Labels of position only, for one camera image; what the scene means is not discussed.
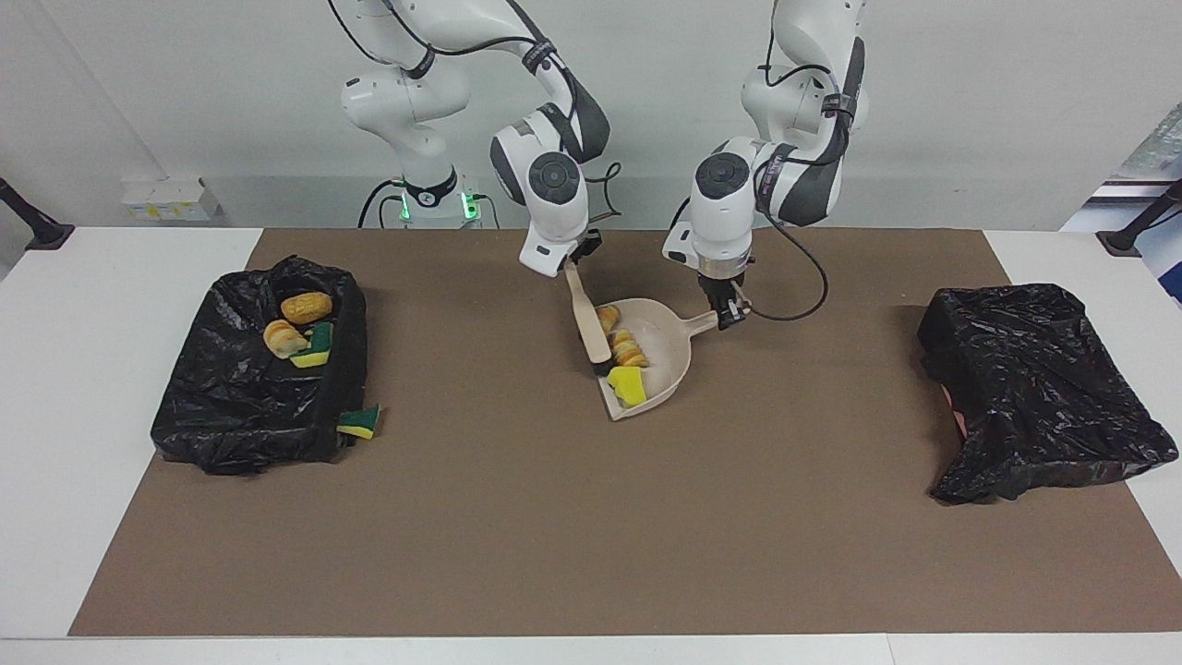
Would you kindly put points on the green and yellow sponge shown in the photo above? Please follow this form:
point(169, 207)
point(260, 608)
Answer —
point(358, 423)
point(319, 347)

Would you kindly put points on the striped croissant bread roll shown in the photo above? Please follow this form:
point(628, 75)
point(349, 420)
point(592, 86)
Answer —
point(631, 351)
point(282, 338)
point(608, 319)

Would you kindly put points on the beige hand brush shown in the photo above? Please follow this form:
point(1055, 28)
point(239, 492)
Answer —
point(588, 319)

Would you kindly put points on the round golden bread bun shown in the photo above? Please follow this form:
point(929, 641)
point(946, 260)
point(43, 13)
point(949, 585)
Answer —
point(307, 308)

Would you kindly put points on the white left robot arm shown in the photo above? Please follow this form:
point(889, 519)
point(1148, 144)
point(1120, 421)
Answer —
point(725, 203)

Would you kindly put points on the black bag over pink bin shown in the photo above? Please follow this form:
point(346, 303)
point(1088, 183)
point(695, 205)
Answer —
point(1043, 397)

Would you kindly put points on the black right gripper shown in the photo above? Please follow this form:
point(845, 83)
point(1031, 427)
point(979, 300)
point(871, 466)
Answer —
point(585, 247)

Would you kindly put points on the brown paper table mat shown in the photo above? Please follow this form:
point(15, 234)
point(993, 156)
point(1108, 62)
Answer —
point(591, 554)

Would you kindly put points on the beige plastic dustpan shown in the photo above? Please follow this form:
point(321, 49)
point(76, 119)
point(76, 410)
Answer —
point(667, 356)

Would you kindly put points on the white tissue box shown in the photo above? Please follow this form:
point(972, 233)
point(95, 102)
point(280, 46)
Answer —
point(171, 199)

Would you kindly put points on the black bag lined bin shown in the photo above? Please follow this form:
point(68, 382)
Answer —
point(231, 406)

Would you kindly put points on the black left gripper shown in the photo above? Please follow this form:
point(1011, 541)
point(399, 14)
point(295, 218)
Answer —
point(722, 288)

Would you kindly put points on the plain yellow sponge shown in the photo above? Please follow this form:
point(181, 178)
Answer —
point(628, 385)

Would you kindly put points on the black camera stand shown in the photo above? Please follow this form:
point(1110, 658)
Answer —
point(1131, 235)
point(37, 226)

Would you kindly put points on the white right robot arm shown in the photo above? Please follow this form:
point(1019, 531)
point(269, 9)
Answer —
point(554, 185)

